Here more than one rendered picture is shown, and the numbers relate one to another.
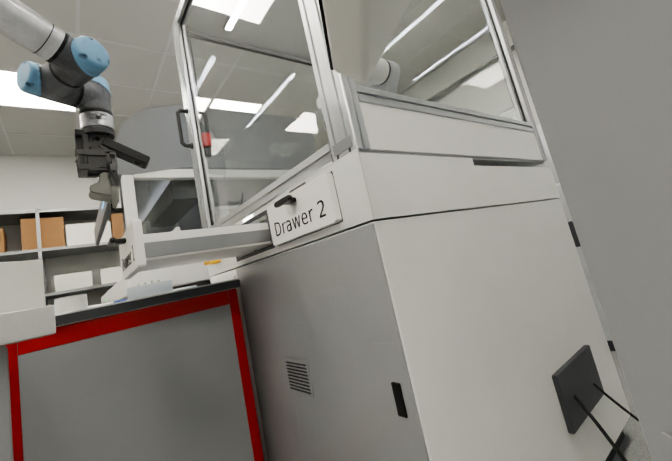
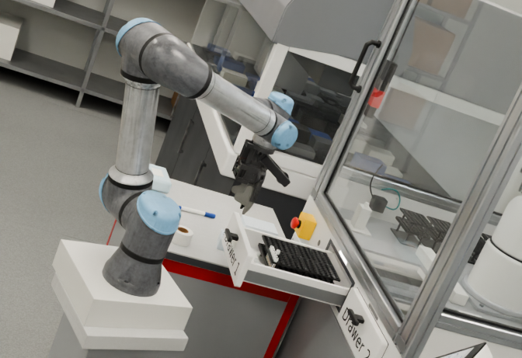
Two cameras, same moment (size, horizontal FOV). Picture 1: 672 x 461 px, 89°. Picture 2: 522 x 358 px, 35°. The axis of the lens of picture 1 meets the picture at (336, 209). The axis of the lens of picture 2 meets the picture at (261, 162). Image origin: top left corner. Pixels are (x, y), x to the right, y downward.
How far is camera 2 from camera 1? 1.70 m
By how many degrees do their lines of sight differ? 34
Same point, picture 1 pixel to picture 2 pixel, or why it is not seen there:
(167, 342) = (226, 304)
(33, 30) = (255, 127)
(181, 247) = (269, 282)
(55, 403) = not seen: hidden behind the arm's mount
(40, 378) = not seen: hidden behind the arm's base
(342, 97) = (420, 319)
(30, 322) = (177, 344)
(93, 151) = (251, 168)
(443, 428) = not seen: outside the picture
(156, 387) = (203, 329)
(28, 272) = (185, 312)
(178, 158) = (350, 43)
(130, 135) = not seen: outside the picture
